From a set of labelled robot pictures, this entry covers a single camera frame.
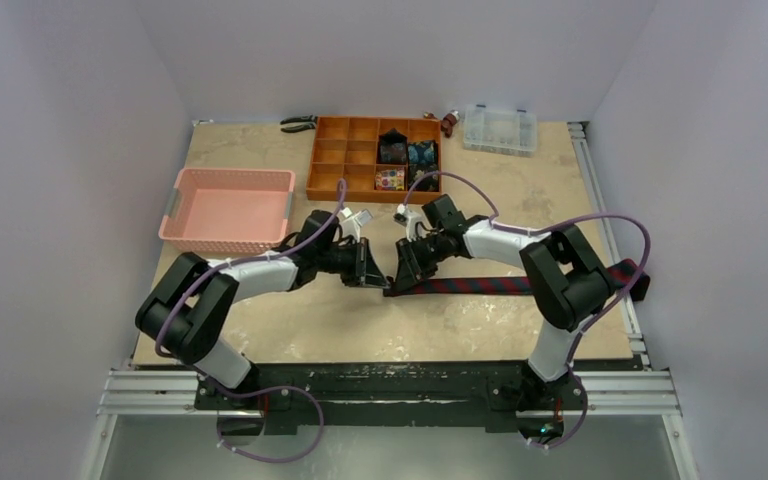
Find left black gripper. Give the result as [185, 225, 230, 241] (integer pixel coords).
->
[315, 236, 389, 288]

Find orange compartment tray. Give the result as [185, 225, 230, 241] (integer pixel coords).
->
[306, 116, 443, 204]

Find red navy striped tie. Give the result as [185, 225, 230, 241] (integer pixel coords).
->
[395, 259, 651, 302]

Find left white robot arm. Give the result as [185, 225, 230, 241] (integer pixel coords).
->
[135, 210, 389, 409]

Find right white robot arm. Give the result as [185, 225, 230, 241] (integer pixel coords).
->
[391, 195, 616, 407]

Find colourful dotted rolled tie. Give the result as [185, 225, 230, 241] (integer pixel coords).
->
[374, 165, 406, 191]

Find black gold rolled tie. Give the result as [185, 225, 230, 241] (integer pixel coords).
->
[407, 163, 440, 192]

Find blue patterned rolled tie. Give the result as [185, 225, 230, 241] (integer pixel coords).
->
[407, 140, 438, 166]

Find dark rolled tie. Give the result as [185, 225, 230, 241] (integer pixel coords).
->
[377, 128, 408, 165]

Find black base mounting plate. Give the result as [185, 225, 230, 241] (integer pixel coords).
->
[194, 360, 587, 441]

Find brown small tool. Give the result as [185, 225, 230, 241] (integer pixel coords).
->
[423, 109, 460, 138]

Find pink plastic basket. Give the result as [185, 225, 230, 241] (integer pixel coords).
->
[158, 167, 295, 254]

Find clear plastic organizer box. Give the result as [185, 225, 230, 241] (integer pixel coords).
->
[462, 104, 538, 157]

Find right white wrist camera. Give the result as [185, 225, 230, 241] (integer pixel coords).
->
[393, 204, 428, 241]

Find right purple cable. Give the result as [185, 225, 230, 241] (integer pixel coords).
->
[402, 170, 654, 452]

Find purple cable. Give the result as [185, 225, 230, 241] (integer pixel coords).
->
[153, 177, 349, 463]
[402, 170, 654, 452]

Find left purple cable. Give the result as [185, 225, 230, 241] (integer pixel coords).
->
[153, 177, 349, 463]

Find black handled pliers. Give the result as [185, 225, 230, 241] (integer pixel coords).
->
[279, 115, 318, 134]

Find aluminium frame rail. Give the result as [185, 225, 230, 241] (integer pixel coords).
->
[79, 122, 700, 480]

